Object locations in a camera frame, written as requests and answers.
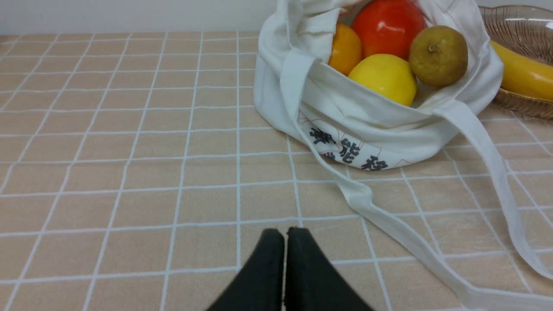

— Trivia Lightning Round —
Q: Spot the brown-green pear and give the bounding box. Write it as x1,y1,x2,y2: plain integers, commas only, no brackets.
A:
408,25,468,87

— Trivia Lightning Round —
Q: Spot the red tomato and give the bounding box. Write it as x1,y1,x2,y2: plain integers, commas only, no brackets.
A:
351,0,426,60

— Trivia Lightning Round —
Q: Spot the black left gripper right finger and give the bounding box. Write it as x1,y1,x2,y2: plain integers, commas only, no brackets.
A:
284,227,372,311

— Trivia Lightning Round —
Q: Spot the yellow lemon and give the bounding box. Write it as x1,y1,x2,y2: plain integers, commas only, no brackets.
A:
348,54,417,107

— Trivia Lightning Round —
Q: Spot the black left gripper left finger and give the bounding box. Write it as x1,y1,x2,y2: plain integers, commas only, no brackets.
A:
207,228,285,311

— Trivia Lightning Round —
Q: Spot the yellow banana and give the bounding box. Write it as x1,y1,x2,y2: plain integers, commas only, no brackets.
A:
490,41,553,101

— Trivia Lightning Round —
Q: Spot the orange fruit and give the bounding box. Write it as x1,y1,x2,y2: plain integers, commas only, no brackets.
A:
328,22,363,76

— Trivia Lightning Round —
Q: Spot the white cloth tote bag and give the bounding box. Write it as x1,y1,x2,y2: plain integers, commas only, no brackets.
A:
253,0,553,311

